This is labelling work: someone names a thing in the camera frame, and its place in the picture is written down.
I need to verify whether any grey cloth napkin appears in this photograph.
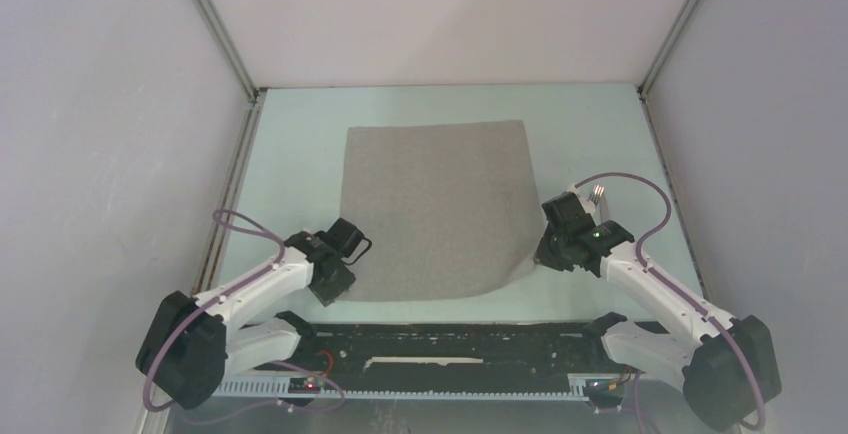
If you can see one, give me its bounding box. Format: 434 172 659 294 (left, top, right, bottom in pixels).
340 120 544 302

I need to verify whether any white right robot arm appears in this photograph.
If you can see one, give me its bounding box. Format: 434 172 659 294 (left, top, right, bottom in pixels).
534 190 783 431

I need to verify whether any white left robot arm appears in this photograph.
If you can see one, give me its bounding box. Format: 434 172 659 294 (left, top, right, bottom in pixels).
135 209 373 412

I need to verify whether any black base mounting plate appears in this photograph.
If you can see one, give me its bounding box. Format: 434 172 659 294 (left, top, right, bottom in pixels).
289 322 626 392

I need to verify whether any left small circuit board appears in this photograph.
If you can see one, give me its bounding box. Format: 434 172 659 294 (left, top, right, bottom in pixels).
287 377 323 395

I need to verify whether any small circuit board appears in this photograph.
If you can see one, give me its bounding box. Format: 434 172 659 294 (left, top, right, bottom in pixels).
584 381 627 395
287 377 323 395

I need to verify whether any right small circuit board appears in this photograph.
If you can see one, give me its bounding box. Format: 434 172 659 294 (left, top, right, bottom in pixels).
584 381 627 395

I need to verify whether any fork with pink handle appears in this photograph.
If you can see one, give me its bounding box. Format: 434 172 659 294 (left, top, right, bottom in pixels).
589 184 606 206

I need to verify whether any white slotted cable duct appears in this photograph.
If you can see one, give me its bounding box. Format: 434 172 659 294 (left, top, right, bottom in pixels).
212 376 587 401

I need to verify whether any right aluminium frame post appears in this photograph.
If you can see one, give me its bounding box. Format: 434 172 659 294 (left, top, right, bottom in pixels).
637 0 702 101

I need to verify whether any aluminium frame post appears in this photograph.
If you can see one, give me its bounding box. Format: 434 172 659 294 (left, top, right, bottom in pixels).
192 0 259 103
637 0 702 101

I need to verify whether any left aluminium frame post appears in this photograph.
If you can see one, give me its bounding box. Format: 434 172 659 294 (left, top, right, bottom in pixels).
192 0 259 103

